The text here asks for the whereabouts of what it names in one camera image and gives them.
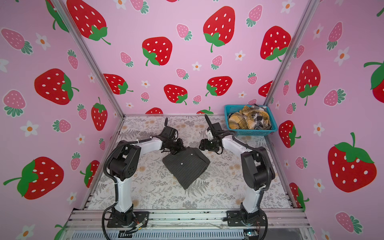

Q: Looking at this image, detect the teal plastic basket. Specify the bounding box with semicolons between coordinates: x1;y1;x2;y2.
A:
225;104;278;136

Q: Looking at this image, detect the aluminium frame rail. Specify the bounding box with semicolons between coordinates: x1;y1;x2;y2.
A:
58;209;316;240

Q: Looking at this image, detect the yellow plaid shirt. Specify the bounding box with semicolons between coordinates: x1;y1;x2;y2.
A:
228;105;272;130

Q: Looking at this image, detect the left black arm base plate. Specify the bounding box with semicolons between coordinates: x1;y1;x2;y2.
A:
107;211;150;228

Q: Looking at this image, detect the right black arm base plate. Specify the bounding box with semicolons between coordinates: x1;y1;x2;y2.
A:
223;210;268;227

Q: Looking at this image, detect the left black corrugated cable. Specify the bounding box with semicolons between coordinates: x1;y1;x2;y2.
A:
101;136;154;240

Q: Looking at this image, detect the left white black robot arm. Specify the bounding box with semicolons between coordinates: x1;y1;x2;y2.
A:
103;126;184;226

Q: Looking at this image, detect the right black corrugated cable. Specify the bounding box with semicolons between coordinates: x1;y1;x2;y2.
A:
204;114;276;193

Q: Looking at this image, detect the dark grey pinstripe shirt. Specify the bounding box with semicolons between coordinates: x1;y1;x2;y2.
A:
163;147;211;190

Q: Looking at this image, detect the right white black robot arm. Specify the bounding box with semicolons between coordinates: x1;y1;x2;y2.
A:
199;122;276;226

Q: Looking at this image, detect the black corrugated cable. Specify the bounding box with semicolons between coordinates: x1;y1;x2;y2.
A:
101;136;154;240
204;114;276;193

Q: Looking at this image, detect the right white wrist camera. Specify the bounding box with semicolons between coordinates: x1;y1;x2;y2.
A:
206;128;214;141

